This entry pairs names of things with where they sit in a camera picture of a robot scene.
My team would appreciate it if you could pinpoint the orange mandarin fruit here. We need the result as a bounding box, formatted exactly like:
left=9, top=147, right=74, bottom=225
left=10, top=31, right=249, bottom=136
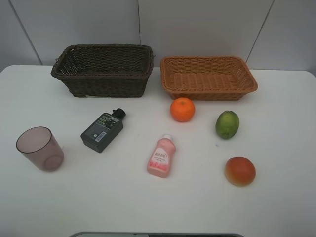
left=170, top=97, right=196, bottom=122

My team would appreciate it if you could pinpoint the pink lotion bottle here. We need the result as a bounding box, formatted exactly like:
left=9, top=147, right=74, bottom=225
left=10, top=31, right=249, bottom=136
left=147, top=134, right=176, bottom=178

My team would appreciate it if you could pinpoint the green lime fruit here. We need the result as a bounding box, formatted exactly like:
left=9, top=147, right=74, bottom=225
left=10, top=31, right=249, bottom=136
left=215, top=111, right=239, bottom=139

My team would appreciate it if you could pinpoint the red orange peach fruit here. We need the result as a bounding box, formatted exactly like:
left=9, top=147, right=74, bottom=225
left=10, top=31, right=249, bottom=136
left=225, top=157, right=256, bottom=187

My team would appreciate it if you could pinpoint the translucent purple plastic cup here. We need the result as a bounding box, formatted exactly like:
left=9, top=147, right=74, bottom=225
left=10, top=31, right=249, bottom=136
left=16, top=126, right=64, bottom=172

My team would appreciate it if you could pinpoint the dark green square bottle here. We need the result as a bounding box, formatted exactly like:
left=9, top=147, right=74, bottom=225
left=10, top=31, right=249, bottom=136
left=80, top=108, right=126, bottom=153

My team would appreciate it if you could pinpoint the light orange wicker basket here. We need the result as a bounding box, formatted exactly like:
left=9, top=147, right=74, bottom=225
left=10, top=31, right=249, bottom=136
left=160, top=56, right=258, bottom=101

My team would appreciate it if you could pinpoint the dark brown wicker basket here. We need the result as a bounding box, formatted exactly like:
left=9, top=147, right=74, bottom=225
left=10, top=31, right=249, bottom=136
left=51, top=44, right=154, bottom=98

